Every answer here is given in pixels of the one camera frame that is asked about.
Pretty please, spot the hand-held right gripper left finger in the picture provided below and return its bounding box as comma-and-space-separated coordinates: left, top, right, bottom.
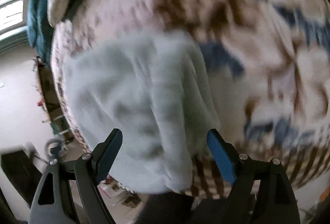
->
28, 128, 123, 224

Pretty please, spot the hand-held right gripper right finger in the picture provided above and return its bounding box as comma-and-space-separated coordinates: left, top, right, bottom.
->
207, 129, 301, 224

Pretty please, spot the light blue fleece cloth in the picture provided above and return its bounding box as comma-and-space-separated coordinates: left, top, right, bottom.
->
63, 32, 219, 194

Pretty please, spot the floral printed blanket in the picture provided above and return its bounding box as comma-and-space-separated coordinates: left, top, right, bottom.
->
50, 0, 330, 199

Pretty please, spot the teal blanket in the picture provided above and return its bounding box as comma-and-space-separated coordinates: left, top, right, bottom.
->
27, 0, 56, 67

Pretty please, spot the grey ribbed radiator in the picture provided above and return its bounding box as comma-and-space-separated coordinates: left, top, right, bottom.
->
0, 27, 30, 53

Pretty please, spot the window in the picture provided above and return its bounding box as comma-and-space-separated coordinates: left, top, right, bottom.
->
0, 0, 29, 34

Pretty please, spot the wooden bed frame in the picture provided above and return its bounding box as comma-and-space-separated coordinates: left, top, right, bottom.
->
33, 55, 91, 152

